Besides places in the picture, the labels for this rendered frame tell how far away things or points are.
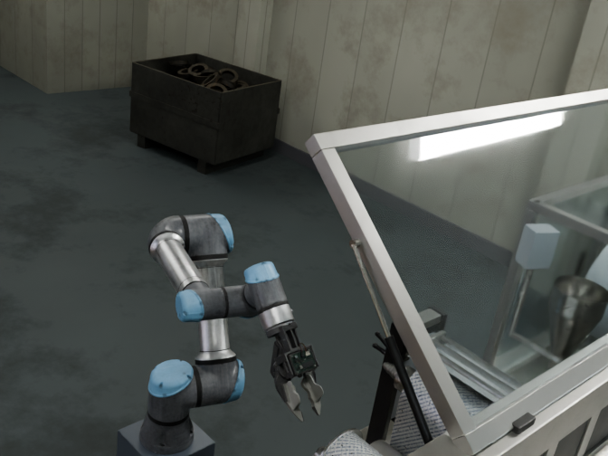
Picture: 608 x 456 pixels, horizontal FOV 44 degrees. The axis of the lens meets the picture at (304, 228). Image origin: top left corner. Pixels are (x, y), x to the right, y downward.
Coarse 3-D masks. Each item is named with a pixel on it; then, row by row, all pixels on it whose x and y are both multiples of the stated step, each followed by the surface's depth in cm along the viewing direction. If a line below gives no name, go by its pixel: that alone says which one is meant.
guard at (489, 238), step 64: (512, 128) 156; (576, 128) 171; (384, 192) 125; (448, 192) 135; (512, 192) 146; (576, 192) 159; (448, 256) 127; (512, 256) 137; (576, 256) 148; (448, 320) 120; (512, 320) 129; (576, 320) 139; (512, 384) 122
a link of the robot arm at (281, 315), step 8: (288, 304) 171; (264, 312) 168; (272, 312) 168; (280, 312) 168; (288, 312) 169; (264, 320) 168; (272, 320) 167; (280, 320) 167; (288, 320) 168; (264, 328) 169; (272, 328) 168
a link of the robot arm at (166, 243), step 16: (160, 224) 204; (176, 224) 205; (160, 240) 199; (176, 240) 200; (160, 256) 194; (176, 256) 190; (176, 272) 184; (192, 272) 182; (176, 288) 181; (192, 288) 176; (208, 288) 176; (176, 304) 175; (192, 304) 171; (208, 304) 173; (224, 304) 174; (192, 320) 173
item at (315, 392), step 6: (306, 378) 170; (312, 378) 168; (300, 384) 170; (306, 384) 169; (312, 384) 168; (306, 390) 170; (312, 390) 169; (318, 390) 167; (312, 396) 169; (318, 396) 168; (312, 402) 169; (318, 402) 169; (312, 408) 169; (318, 408) 168; (318, 414) 168
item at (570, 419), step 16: (592, 384) 131; (560, 400) 125; (576, 400) 126; (592, 400) 131; (528, 416) 118; (544, 416) 120; (560, 416) 122; (576, 416) 128; (592, 416) 136; (512, 432) 116; (528, 432) 116; (544, 432) 120; (560, 432) 126; (576, 432) 135; (592, 432) 140; (432, 448) 110; (448, 448) 110; (496, 448) 112; (512, 448) 113; (528, 448) 118; (544, 448) 123; (560, 448) 132; (576, 448) 139; (592, 448) 146
